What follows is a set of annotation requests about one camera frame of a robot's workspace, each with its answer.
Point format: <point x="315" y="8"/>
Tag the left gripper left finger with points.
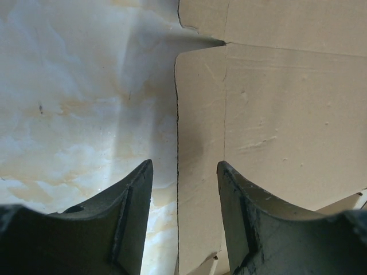
<point x="103" y="235"/>

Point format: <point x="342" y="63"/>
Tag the brown cardboard box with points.
<point x="282" y="99"/>

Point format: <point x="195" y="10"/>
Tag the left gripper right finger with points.
<point x="267" y="235"/>

